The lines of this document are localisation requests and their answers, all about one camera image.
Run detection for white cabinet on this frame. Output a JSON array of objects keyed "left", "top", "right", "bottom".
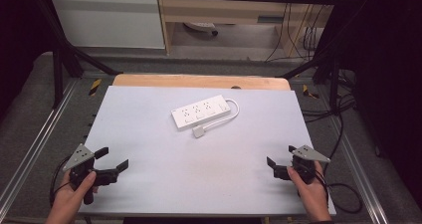
[{"left": 49, "top": 0, "right": 166, "bottom": 50}]

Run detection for wooden table board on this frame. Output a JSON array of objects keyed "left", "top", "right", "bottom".
[{"left": 111, "top": 73, "right": 292, "bottom": 92}]

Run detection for white floor power strip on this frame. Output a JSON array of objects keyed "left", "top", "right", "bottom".
[{"left": 183, "top": 21, "right": 220, "bottom": 37}]

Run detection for black hanging cables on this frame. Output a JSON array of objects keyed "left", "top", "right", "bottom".
[{"left": 264, "top": 1, "right": 321, "bottom": 63}]

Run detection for light wooden desk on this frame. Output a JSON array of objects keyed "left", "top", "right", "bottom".
[{"left": 155, "top": 0, "right": 334, "bottom": 57}]

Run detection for aluminium rail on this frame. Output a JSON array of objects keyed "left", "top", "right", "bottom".
[
  {"left": 326, "top": 112, "right": 390, "bottom": 224},
  {"left": 0, "top": 80, "right": 80, "bottom": 215}
]

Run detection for person's left hand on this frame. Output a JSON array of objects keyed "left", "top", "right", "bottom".
[{"left": 46, "top": 170, "right": 100, "bottom": 219}]

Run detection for black cable bundle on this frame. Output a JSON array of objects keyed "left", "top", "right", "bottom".
[{"left": 301, "top": 68, "right": 358, "bottom": 124}]

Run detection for white plug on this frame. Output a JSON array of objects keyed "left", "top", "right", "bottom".
[{"left": 191, "top": 124, "right": 208, "bottom": 139}]

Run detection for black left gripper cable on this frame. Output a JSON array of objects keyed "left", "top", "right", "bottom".
[{"left": 49, "top": 156, "right": 73, "bottom": 208}]

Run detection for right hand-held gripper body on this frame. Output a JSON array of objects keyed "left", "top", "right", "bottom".
[{"left": 273, "top": 144, "right": 331, "bottom": 185}]

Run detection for white power strip cable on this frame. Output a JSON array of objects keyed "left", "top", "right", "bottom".
[{"left": 203, "top": 98, "right": 241, "bottom": 132}]

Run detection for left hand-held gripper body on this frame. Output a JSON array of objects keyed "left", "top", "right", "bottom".
[{"left": 62, "top": 143, "right": 119, "bottom": 206}]

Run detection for black curtain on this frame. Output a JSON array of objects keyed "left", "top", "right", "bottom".
[
  {"left": 0, "top": 0, "right": 56, "bottom": 115},
  {"left": 331, "top": 0, "right": 422, "bottom": 212}
]

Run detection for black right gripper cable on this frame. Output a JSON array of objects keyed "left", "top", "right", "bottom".
[{"left": 319, "top": 112, "right": 364, "bottom": 215}]

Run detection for black metal stand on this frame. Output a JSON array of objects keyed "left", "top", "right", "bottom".
[
  {"left": 33, "top": 0, "right": 124, "bottom": 110},
  {"left": 281, "top": 4, "right": 343, "bottom": 113}
]

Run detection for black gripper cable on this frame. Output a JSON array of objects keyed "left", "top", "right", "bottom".
[
  {"left": 49, "top": 156, "right": 73, "bottom": 208},
  {"left": 319, "top": 112, "right": 364, "bottom": 215}
]

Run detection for person's right hand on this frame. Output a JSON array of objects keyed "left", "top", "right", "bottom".
[{"left": 287, "top": 160, "right": 333, "bottom": 218}]

